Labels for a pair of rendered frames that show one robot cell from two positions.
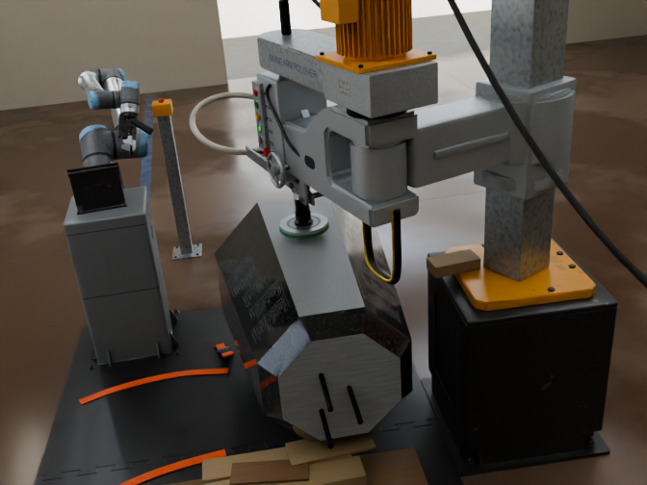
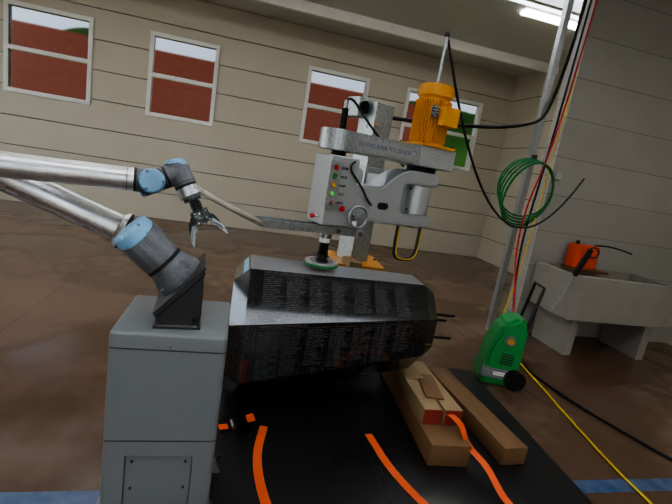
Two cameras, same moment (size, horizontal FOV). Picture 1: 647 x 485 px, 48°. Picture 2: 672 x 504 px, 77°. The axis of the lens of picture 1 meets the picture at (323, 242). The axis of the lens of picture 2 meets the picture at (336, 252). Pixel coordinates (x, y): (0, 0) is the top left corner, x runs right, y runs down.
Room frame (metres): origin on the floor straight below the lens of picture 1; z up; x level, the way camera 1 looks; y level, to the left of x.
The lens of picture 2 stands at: (3.06, 2.73, 1.52)
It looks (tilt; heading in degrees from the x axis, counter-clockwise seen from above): 11 degrees down; 265
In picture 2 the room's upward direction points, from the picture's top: 9 degrees clockwise
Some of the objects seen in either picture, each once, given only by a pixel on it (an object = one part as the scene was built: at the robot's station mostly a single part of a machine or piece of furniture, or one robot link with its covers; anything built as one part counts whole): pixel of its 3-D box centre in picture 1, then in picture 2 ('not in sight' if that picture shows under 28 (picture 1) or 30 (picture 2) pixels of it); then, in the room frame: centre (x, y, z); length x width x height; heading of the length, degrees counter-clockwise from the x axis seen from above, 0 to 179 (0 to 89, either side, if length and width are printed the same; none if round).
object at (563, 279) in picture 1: (515, 269); (351, 260); (2.63, -0.79, 0.76); 0.49 x 0.49 x 0.05; 5
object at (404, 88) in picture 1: (330, 68); (386, 152); (2.61, -0.07, 1.66); 0.96 x 0.25 x 0.17; 26
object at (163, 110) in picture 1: (174, 180); not in sight; (4.60, 0.96, 0.54); 0.20 x 0.20 x 1.09; 5
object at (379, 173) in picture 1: (378, 165); (415, 199); (2.34, -0.21, 1.39); 0.19 x 0.19 x 0.20
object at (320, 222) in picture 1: (303, 223); (321, 261); (2.93, 0.08, 0.92); 0.21 x 0.21 x 0.01
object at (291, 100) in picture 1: (303, 130); (343, 193); (2.86, 0.05, 1.36); 0.36 x 0.22 x 0.45; 26
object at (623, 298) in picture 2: not in sight; (595, 311); (-0.23, -1.56, 0.43); 1.30 x 0.62 x 0.86; 9
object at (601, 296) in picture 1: (511, 348); not in sight; (2.63, -0.79, 0.37); 0.66 x 0.66 x 0.74; 5
